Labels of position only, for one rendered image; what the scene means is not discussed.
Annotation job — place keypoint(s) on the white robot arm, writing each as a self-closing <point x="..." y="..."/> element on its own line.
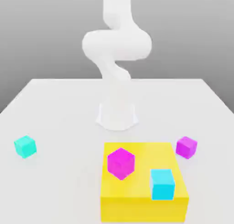
<point x="117" y="44"/>

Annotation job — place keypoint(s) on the small magenta cube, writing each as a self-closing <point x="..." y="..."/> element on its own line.
<point x="121" y="163"/>

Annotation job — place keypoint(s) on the small purple cube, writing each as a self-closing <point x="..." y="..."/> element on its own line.
<point x="186" y="147"/>

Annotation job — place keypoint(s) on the small cyan cube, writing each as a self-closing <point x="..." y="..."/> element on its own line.
<point x="162" y="187"/>

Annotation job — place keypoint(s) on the small turquoise cube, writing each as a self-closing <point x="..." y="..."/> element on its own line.
<point x="25" y="147"/>

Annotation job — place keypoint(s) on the large yellow box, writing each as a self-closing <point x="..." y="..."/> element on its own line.
<point x="140" y="207"/>

